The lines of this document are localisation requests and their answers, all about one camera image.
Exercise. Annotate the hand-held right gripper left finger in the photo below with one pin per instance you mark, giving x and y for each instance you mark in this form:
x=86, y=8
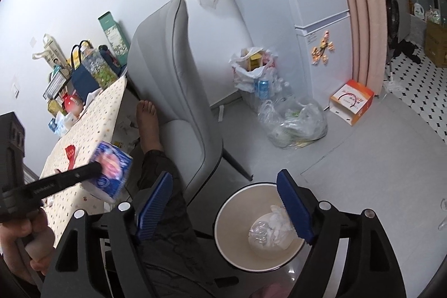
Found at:
x=153, y=207

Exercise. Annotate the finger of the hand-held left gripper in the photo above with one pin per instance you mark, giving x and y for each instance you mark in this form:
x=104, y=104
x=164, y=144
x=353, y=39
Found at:
x=66, y=177

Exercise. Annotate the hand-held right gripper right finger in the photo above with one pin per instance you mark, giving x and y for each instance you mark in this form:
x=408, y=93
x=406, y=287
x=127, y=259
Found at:
x=293, y=203

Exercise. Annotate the white paper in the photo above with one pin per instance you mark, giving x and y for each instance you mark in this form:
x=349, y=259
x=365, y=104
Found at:
x=280, y=214

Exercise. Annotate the white tissue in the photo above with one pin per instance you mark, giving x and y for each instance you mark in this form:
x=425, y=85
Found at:
x=287, y=231

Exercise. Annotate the clear plastic wrapper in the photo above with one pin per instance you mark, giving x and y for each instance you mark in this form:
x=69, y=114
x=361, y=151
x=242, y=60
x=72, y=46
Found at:
x=262, y=231

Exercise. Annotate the blue patterned tissue packet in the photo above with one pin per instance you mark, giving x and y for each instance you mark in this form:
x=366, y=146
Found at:
x=111, y=165

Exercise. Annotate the white trash bin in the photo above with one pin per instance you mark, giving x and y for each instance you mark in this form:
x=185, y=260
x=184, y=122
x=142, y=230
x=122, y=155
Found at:
x=237, y=214

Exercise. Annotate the person's left hand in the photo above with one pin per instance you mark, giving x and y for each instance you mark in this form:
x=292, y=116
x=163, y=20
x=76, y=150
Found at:
x=38, y=231

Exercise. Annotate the person's leg in dark pants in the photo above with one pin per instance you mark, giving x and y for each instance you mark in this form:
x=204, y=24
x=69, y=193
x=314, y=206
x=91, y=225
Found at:
x=164, y=214

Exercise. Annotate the red paper packet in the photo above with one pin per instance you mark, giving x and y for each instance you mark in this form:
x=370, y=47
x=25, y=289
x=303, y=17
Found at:
x=71, y=155

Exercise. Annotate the soft tissue pack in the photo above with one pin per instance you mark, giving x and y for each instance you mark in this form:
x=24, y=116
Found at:
x=62, y=123

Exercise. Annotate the floral tablecloth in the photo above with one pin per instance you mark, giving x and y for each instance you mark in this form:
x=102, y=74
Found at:
x=90, y=116

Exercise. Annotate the yellow glass jar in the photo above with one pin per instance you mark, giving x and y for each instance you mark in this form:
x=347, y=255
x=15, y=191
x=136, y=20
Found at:
x=54, y=107

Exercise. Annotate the red and white vase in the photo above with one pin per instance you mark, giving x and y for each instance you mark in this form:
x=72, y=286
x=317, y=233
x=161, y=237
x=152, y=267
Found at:
x=72, y=103

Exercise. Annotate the clear plastic bag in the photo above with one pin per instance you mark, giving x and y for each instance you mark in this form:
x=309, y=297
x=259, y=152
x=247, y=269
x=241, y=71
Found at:
x=297, y=123

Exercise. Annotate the white flat wrapper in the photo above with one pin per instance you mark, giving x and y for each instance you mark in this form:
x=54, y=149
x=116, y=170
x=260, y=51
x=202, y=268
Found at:
x=95, y=97

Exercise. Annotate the navy lunch bag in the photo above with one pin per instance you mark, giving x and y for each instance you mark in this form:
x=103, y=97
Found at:
x=82, y=79

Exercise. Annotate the clear bottle with plants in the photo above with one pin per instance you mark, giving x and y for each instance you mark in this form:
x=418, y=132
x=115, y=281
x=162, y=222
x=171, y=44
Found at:
x=99, y=69

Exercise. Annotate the orange and white box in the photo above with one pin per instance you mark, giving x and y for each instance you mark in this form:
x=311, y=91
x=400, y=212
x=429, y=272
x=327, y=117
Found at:
x=352, y=100

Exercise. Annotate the blue can in bag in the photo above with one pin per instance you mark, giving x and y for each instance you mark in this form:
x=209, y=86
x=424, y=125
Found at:
x=263, y=88

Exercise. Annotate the grey upholstered chair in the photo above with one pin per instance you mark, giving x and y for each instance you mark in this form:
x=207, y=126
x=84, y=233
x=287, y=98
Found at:
x=171, y=74

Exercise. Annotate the white bag of waste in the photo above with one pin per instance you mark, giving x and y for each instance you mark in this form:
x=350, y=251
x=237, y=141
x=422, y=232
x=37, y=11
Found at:
x=244, y=74

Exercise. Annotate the tall green box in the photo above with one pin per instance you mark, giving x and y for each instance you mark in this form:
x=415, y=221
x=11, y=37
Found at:
x=115, y=36

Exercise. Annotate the black cloth on floor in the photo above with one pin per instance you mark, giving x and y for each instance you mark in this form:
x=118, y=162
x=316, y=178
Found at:
x=407, y=50

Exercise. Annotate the pink curtain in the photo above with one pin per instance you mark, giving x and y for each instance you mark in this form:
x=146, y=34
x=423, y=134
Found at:
x=359, y=11

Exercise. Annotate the cardboard box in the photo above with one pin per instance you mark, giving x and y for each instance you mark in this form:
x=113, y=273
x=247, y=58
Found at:
x=436, y=43

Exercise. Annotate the grey washing machine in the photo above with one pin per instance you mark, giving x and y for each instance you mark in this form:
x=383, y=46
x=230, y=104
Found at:
x=391, y=8

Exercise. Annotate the white light switch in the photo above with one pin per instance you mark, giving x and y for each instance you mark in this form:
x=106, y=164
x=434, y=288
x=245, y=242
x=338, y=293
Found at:
x=15, y=90

